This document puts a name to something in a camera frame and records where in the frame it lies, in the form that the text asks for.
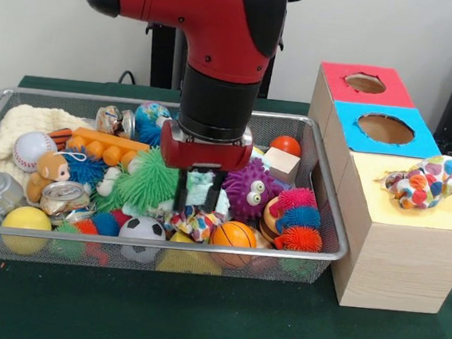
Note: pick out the white baseball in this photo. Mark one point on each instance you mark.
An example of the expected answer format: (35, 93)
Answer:
(31, 151)

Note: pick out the orange mini basketball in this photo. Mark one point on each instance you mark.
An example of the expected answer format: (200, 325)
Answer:
(233, 236)

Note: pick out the small soccer ball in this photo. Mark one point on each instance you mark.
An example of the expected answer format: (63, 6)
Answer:
(140, 227)

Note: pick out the wooden box with three holes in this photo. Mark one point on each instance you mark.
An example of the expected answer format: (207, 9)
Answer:
(397, 266)

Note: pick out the purple spiky toy with eyes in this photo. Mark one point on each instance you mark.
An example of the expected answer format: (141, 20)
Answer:
(240, 183)

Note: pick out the orange plastic building brick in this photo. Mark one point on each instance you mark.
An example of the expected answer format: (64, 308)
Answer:
(105, 138)

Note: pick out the yellow ball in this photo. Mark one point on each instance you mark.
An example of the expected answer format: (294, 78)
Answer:
(27, 217)

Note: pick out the dark green tablecloth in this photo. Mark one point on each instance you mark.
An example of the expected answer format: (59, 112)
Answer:
(195, 323)

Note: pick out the green spiky rubber ball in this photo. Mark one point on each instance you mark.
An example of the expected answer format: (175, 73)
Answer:
(148, 182)

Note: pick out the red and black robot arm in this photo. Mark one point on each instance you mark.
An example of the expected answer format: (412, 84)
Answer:
(208, 15)

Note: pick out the multicolour spiky caterpillar toy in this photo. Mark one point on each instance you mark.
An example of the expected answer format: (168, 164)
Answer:
(301, 217)

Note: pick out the polka dot cloth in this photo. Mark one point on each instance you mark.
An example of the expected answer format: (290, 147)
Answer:
(428, 185)
(196, 224)

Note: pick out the mint green cloth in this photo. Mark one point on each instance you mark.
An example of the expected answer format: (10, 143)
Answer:
(197, 192)

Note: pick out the red ball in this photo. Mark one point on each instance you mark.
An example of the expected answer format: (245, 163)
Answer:
(286, 145)

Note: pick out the shallow silver mesh bin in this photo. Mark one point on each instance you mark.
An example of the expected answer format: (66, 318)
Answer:
(322, 167)

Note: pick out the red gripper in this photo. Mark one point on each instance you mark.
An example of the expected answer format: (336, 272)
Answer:
(207, 155)

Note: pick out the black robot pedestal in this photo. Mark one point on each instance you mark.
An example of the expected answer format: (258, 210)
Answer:
(160, 59)

